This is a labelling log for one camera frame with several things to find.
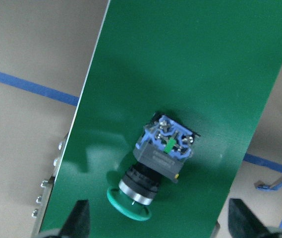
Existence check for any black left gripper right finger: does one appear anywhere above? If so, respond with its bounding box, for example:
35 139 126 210
228 198 276 238

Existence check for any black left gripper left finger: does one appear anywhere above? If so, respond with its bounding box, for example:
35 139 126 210
58 199 90 238

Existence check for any green conveyor belt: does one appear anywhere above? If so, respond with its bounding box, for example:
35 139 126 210
41 0 282 238

